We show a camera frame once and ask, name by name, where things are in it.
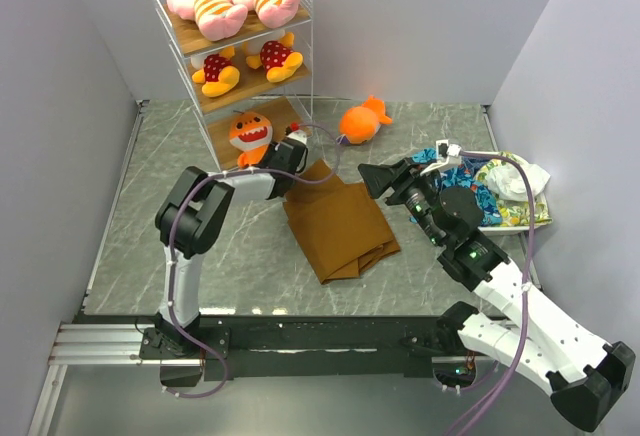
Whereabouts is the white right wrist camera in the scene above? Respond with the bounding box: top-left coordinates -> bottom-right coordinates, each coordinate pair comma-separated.
435,139 -> 462,168

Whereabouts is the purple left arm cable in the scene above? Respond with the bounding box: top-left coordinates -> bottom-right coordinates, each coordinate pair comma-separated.
167,123 -> 342,337

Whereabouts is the floral yellow green cloth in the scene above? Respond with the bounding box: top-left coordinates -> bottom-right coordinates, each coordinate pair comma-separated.
475,151 -> 552,227

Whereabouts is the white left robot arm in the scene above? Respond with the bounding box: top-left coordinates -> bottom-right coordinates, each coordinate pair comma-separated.
155,130 -> 308,358

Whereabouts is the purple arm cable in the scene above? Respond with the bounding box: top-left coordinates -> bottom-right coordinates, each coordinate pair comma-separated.
167,123 -> 342,337
442,151 -> 539,436

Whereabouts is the orange shark plush toy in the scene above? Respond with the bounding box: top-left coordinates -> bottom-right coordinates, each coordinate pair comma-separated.
229,111 -> 273,168

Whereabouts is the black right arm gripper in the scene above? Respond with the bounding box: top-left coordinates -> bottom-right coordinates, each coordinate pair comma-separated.
357,157 -> 446,247

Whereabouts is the white wire wooden shelf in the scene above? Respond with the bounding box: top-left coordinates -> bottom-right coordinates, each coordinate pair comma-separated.
153,0 -> 314,169

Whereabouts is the white laundry tray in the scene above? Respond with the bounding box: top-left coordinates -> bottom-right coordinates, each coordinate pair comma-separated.
482,159 -> 546,230

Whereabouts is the orange goldfish plush toy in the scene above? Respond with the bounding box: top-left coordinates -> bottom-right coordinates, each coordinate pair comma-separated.
336,95 -> 393,145

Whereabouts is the white crumpled cloth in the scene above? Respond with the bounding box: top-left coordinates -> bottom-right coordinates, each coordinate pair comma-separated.
485,161 -> 550,202

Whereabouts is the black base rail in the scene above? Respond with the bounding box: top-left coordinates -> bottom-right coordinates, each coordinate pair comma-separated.
74,313 -> 501,382

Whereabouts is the yellow frog plush polka dress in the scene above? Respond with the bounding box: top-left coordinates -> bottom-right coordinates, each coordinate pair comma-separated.
190,46 -> 240,98

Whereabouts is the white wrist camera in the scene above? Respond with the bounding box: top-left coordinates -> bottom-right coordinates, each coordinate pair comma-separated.
435,139 -> 462,168
285,123 -> 308,146

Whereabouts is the blue patterned cloth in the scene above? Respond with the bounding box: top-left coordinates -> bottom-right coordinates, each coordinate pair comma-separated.
437,157 -> 502,227

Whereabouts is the brown folded cloth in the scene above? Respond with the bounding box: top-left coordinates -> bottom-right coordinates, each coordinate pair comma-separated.
283,159 -> 401,284

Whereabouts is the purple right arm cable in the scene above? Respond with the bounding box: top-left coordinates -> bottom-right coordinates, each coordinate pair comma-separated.
442,151 -> 539,436

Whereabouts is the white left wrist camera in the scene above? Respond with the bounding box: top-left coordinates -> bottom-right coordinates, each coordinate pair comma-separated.
285,123 -> 308,146

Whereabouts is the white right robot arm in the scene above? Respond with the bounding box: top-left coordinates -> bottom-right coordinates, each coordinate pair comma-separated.
358,158 -> 636,432

